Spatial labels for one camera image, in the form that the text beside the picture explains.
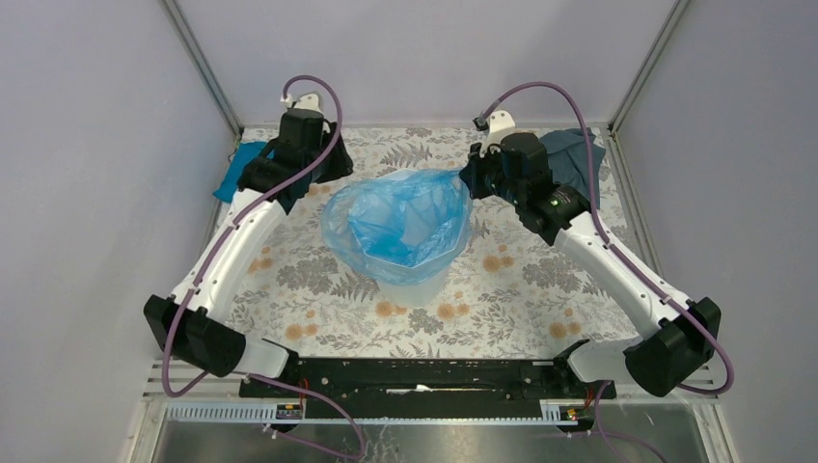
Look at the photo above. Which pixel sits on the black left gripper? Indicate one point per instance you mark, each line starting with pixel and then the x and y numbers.
pixel 342 164

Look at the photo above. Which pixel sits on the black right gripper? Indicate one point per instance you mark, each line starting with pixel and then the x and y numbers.
pixel 471 173

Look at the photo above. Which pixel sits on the blue plastic trash bag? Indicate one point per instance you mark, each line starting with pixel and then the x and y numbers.
pixel 401 228

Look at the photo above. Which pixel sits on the white trash bin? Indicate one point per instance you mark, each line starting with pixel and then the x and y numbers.
pixel 414 296

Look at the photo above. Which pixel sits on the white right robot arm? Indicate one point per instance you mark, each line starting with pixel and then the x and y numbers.
pixel 675 334

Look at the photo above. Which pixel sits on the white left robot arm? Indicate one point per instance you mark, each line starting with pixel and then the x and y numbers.
pixel 190 323

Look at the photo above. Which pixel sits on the grey-blue cloth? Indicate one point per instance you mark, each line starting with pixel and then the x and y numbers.
pixel 567 159

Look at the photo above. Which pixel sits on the bright blue cloth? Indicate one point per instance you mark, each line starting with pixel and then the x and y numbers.
pixel 245 153

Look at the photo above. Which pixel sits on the floral table cloth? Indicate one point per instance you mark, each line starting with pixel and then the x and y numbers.
pixel 508 295

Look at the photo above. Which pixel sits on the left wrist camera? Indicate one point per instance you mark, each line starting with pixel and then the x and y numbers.
pixel 310 101

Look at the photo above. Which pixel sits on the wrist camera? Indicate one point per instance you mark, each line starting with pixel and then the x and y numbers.
pixel 495 127
pixel 310 101

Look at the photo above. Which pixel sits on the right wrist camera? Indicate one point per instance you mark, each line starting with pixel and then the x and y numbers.
pixel 495 127

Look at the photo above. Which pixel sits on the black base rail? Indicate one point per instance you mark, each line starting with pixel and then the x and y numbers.
pixel 437 388

